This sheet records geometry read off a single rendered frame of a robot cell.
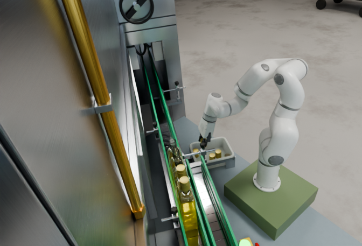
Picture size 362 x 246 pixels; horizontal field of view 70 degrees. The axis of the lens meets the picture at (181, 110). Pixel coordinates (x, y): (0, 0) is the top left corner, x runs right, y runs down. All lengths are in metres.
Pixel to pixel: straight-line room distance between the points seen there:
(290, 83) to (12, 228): 0.88
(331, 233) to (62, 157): 1.27
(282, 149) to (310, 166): 1.63
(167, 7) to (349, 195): 2.01
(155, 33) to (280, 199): 1.26
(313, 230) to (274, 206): 0.20
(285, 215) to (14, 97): 1.18
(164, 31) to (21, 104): 1.69
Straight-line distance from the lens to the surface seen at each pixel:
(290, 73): 0.97
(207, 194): 1.25
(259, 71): 1.04
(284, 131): 1.00
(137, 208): 0.57
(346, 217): 2.43
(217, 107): 1.19
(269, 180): 1.28
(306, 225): 1.38
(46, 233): 0.23
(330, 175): 2.66
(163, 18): 1.82
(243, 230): 1.31
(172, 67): 1.96
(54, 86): 0.25
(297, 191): 1.35
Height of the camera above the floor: 1.89
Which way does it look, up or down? 36 degrees down
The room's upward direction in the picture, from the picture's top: 6 degrees counter-clockwise
